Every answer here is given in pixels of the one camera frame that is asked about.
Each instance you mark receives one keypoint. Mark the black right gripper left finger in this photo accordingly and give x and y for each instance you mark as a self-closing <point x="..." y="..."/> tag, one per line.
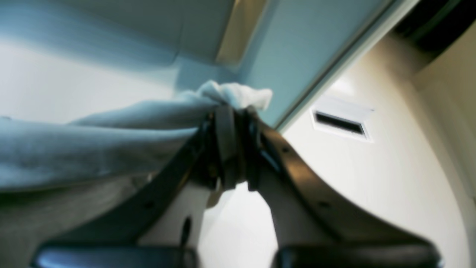
<point x="159" y="226"/>

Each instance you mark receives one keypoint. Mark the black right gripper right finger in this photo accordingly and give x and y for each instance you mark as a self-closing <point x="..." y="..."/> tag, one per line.
<point x="315" y="226"/>

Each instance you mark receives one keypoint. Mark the beige t-shirt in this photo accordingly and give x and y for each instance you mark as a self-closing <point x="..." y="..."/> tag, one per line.
<point x="54" y="177"/>

